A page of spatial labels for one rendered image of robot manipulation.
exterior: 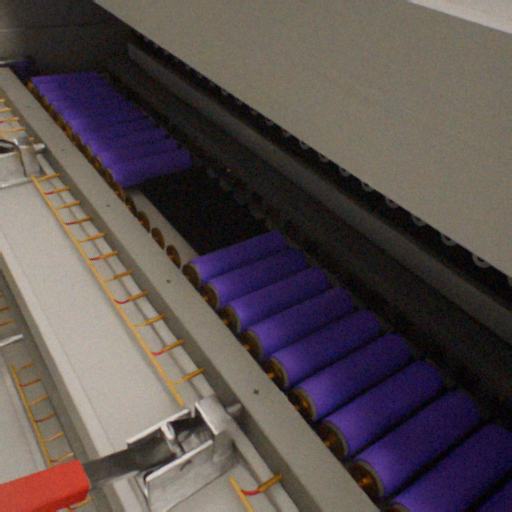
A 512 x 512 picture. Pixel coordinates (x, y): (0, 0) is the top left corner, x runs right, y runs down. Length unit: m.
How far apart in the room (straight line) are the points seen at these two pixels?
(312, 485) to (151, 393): 0.09
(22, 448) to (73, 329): 0.20
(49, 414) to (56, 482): 0.27
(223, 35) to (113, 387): 0.17
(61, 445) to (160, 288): 0.23
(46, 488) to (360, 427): 0.12
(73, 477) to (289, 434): 0.08
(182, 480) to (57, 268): 0.16
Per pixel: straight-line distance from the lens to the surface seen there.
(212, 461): 0.22
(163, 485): 0.21
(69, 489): 0.19
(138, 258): 0.28
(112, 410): 0.25
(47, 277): 0.32
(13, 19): 0.57
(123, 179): 0.37
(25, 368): 0.51
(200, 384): 0.24
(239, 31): 0.17
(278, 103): 0.16
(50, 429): 0.47
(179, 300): 0.26
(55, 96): 0.50
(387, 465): 0.22
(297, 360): 0.24
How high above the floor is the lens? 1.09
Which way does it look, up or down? 24 degrees down
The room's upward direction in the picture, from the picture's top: 25 degrees clockwise
